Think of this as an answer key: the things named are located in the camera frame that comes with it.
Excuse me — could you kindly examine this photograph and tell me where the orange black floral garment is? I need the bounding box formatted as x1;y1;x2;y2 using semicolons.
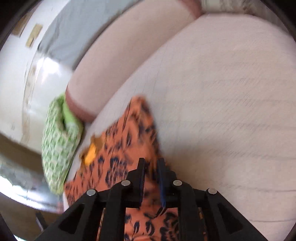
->
64;96;179;240

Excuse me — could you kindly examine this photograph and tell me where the stained glass window panel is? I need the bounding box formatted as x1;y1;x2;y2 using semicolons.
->
1;152;64;214

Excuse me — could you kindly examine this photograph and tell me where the green white checkered pillow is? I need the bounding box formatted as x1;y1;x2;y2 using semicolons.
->
41;94;84;195

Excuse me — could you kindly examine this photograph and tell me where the pink cylindrical bolster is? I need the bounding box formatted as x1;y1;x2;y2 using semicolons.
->
65;1;202;123

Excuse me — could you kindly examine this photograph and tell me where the grey pillow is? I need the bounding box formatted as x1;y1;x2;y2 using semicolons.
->
38;0;138;70

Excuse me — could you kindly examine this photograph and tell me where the striped floral back cushion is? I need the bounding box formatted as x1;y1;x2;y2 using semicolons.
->
201;0;285;24

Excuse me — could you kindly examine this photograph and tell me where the dark wooden door frame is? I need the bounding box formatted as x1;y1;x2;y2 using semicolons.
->
1;136;60;240

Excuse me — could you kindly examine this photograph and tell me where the beige wall switch plate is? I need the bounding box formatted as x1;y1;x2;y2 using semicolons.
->
25;24;43;48

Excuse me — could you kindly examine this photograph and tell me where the framed wall panel box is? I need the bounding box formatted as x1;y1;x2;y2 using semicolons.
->
11;12;32;37

